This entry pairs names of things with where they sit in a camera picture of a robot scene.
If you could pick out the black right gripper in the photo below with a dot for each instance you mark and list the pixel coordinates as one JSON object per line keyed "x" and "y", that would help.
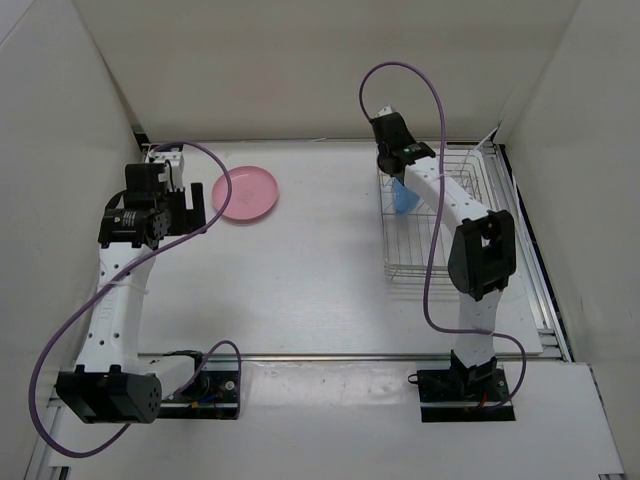
{"x": 412, "y": 139}

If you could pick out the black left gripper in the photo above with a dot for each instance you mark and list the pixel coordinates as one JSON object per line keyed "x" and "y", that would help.
{"x": 189, "y": 219}

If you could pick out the blue plastic plate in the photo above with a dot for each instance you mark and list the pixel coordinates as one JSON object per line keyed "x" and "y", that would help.
{"x": 404, "y": 199}

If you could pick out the pink plastic plate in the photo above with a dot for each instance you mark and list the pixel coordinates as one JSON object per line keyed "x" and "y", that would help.
{"x": 255, "y": 192}

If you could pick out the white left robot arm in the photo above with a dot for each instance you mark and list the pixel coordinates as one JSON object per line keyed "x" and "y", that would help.
{"x": 110, "y": 382}

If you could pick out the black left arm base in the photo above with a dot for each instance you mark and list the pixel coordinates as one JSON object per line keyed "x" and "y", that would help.
{"x": 215, "y": 395}

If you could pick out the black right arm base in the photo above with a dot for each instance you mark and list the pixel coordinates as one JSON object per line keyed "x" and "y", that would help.
{"x": 457, "y": 394}

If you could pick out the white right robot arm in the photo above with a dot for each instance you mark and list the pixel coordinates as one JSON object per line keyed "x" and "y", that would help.
{"x": 482, "y": 256}

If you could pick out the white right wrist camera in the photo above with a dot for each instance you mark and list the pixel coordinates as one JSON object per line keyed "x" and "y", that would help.
{"x": 387, "y": 110}

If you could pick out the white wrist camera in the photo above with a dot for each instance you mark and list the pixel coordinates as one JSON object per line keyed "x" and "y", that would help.
{"x": 173, "y": 163}
{"x": 387, "y": 110}

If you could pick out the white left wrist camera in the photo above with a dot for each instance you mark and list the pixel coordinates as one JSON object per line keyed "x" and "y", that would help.
{"x": 173, "y": 163}

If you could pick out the white cable tie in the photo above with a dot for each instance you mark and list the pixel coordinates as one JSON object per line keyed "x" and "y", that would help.
{"x": 456, "y": 160}

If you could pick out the silver wire dish rack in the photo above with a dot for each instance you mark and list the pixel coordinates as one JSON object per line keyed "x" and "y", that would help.
{"x": 407, "y": 238}

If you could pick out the aluminium table edge rail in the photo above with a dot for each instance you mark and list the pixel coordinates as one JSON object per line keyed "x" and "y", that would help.
{"x": 552, "y": 354}

